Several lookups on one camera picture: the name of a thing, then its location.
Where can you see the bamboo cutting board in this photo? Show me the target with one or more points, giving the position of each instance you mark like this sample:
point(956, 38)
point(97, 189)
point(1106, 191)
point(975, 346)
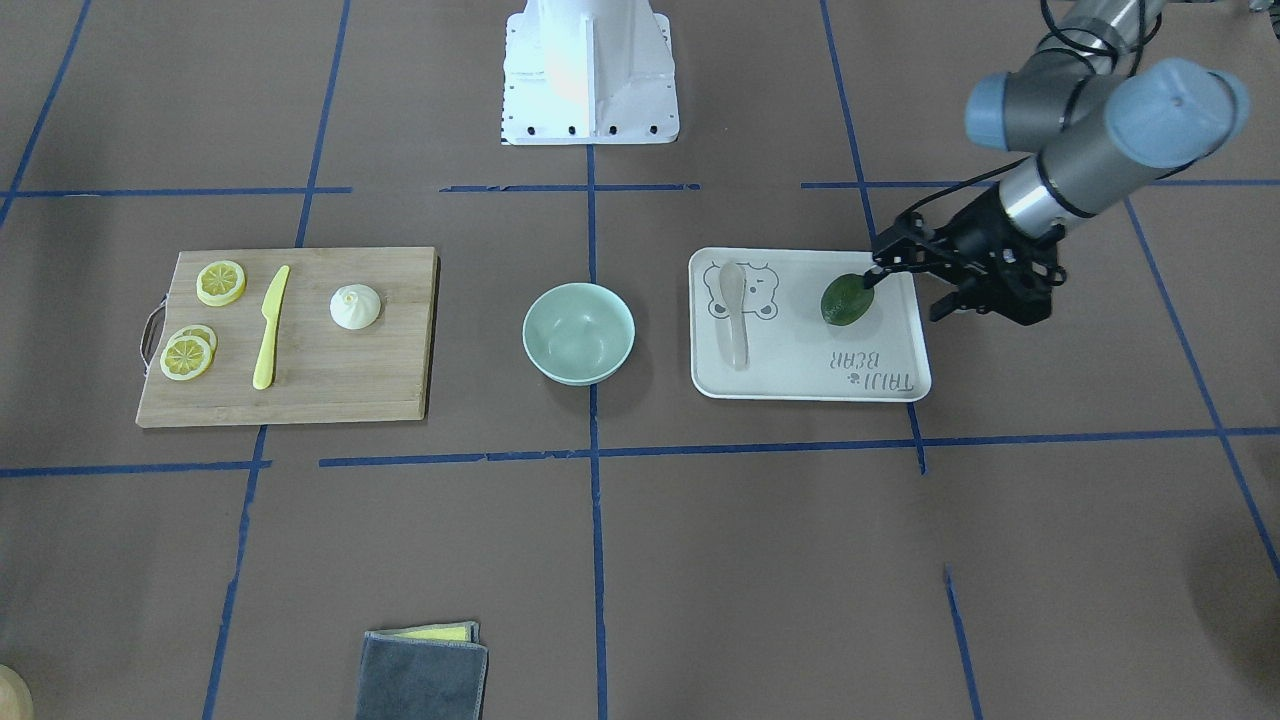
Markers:
point(323, 374)

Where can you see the green avocado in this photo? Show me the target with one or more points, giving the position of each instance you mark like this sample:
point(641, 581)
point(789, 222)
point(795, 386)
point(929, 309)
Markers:
point(846, 300)

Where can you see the yellow sponge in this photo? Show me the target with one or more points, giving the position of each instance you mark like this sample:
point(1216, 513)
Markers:
point(464, 632)

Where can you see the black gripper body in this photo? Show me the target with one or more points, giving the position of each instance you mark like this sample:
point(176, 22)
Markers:
point(975, 229)

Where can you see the white steamed bun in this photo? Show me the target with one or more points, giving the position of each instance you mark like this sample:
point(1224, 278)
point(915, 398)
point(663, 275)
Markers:
point(355, 306)

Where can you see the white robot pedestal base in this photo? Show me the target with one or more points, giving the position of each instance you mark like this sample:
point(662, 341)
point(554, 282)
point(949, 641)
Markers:
point(589, 73)

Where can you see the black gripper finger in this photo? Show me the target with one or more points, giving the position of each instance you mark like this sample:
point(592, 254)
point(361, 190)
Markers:
point(906, 246)
point(957, 301)

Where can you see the light green bowl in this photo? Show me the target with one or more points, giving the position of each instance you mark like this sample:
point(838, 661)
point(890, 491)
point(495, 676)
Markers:
point(578, 334)

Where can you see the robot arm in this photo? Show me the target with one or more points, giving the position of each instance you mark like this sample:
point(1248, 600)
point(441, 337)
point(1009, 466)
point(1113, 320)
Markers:
point(1092, 128)

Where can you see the lemon slice top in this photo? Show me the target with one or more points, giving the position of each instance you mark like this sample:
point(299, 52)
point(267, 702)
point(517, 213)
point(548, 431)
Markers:
point(220, 283)

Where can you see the translucent white spoon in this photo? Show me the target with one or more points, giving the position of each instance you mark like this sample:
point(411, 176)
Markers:
point(732, 285)

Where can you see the lemon slice partly hidden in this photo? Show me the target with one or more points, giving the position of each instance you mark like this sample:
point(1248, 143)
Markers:
point(202, 331)

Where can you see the grey folded cloth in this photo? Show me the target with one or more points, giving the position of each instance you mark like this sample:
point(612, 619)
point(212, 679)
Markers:
point(400, 678)

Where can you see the wooden disc stand base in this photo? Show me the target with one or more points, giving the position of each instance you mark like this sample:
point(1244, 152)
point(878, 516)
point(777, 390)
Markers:
point(16, 700)

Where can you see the white bear tray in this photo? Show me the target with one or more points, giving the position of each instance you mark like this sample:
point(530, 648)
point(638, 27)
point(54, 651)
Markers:
point(791, 353)

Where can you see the yellow plastic knife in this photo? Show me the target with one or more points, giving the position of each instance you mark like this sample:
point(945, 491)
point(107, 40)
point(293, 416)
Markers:
point(271, 308)

